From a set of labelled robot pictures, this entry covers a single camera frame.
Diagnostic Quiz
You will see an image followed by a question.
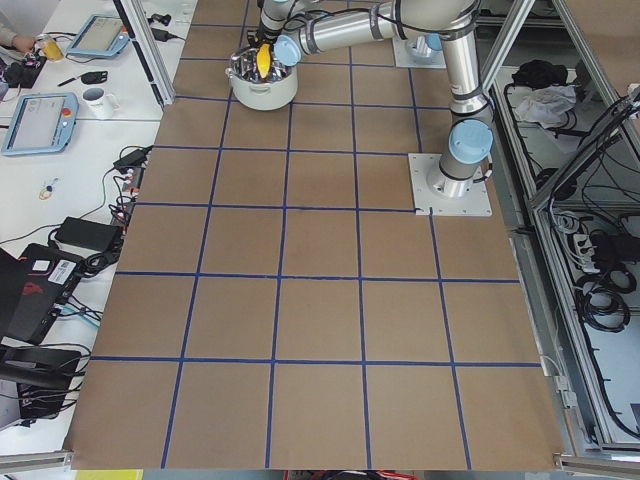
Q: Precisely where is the blue teach pendant near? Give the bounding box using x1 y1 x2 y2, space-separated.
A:
1 93 79 156

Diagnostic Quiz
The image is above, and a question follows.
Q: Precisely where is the black power adapter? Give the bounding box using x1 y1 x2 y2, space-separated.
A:
54 217 123 252

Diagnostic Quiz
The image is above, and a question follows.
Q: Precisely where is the pale green cooking pot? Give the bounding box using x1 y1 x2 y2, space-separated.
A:
225 47 298 111

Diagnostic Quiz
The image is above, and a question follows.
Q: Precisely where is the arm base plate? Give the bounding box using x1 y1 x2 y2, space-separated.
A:
393 34 446 69
408 153 492 217

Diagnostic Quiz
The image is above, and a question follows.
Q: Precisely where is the blue teach pendant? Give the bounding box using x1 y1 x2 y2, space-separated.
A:
1 93 79 156
66 14 130 58

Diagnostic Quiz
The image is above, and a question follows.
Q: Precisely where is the white mug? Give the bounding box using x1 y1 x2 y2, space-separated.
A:
82 87 120 120

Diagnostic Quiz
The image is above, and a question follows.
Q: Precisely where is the aluminium frame post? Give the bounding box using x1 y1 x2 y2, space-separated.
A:
113 0 175 108

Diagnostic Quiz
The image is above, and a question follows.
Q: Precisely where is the blue teach pendant far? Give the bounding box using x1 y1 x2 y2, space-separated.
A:
66 14 130 58

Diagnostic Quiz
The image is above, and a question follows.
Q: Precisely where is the yellow corn cob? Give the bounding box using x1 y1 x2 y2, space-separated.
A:
256 43 272 79

